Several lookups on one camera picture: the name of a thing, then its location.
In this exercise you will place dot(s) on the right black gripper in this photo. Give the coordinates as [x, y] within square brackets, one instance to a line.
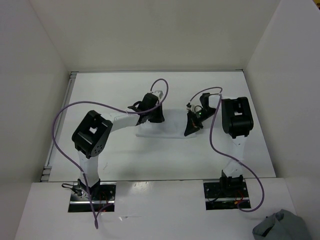
[192, 125]

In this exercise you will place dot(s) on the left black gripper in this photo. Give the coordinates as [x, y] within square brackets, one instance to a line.
[160, 118]

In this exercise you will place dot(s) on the white skirt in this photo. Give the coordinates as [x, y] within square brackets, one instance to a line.
[173, 127]

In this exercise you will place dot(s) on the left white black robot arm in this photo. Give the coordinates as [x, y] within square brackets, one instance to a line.
[91, 136]

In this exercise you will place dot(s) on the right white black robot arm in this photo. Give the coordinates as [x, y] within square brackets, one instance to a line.
[237, 122]

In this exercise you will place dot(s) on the grey cloth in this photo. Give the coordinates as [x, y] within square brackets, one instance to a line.
[282, 225]

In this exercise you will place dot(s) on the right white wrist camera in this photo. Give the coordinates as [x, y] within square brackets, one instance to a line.
[191, 107]

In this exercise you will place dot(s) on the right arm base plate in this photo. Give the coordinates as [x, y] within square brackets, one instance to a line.
[217, 198]

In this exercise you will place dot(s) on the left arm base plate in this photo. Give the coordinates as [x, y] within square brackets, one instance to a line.
[103, 199]

